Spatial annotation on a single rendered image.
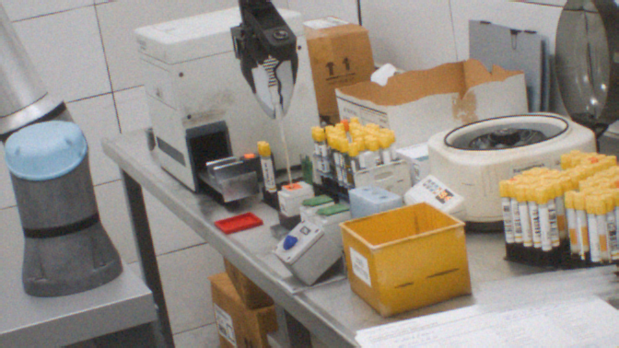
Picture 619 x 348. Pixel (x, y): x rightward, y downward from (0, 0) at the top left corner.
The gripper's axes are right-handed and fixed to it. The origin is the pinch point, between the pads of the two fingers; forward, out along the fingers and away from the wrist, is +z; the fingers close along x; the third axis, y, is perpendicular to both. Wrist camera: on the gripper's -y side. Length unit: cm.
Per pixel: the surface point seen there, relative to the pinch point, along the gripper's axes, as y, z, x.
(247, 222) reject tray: 11.7, 20.4, 5.4
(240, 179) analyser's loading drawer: 20.9, 15.3, 2.8
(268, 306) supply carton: 126, 81, -25
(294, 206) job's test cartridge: -2.1, 15.6, 0.7
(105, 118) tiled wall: 169, 28, 2
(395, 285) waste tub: -44.2, 16.6, 1.5
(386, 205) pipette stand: -27.1, 11.2, -5.4
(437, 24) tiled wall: 57, 2, -56
